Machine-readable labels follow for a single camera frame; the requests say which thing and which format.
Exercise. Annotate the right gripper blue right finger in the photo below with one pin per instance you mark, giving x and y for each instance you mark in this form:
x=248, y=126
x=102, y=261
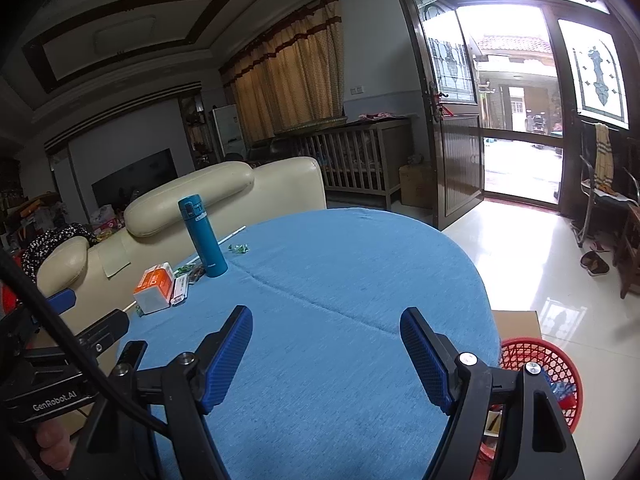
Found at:
x=433, y=357

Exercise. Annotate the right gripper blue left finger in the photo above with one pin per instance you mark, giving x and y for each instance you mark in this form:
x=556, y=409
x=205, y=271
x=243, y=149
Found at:
x=220, y=355

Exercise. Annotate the blue plastic bag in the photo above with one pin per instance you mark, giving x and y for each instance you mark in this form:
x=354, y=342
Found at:
x=561, y=388

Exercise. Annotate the person's left hand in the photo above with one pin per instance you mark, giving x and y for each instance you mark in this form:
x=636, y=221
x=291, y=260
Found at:
x=54, y=440

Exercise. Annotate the small white barcode box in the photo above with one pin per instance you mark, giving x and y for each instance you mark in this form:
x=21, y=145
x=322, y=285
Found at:
x=181, y=290

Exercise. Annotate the cardboard box on floor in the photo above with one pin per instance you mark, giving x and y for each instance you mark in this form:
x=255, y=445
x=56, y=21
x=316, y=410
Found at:
x=517, y=324

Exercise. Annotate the orange white medicine box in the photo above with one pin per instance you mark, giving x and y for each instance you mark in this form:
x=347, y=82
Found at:
x=154, y=290

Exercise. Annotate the teal thermos bottle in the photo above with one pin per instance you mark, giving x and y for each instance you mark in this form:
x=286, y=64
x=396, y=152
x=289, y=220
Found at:
x=202, y=235

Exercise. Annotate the green candy wrapper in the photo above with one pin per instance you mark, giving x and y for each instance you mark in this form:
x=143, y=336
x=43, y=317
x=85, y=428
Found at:
x=239, y=248

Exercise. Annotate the cream leather sofa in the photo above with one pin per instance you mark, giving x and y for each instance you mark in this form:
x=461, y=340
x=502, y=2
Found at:
x=103, y=276

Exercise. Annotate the blue tablecloth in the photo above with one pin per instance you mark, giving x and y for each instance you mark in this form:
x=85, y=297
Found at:
x=325, y=389

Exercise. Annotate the black white dotted scarf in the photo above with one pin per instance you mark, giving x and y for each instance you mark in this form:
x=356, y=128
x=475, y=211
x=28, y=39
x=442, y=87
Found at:
x=42, y=246

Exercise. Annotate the small cardboard box by door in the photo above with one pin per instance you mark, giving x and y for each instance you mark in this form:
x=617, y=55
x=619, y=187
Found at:
x=416, y=186

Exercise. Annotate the brown slippers pair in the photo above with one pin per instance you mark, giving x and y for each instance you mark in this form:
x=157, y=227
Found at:
x=594, y=264

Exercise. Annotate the black television screen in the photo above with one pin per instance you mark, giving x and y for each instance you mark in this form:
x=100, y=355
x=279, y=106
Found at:
x=125, y=185

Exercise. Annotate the wooden baby crib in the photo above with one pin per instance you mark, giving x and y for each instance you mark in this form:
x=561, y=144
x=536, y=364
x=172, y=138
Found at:
x=361, y=158

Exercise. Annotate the dark wooden stool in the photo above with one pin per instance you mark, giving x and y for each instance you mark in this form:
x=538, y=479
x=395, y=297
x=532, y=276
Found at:
x=626, y=258

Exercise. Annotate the white refrigerator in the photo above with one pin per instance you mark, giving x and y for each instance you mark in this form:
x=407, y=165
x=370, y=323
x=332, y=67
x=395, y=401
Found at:
x=229, y=132

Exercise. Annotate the beige red curtain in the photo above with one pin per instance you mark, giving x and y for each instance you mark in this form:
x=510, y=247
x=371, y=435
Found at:
x=291, y=75

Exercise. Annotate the brown glass door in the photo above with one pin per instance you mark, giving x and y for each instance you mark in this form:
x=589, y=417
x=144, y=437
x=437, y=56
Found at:
x=451, y=107

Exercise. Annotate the metal frame armchair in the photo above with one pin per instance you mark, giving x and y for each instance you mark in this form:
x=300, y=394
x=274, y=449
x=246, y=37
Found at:
x=604, y=180

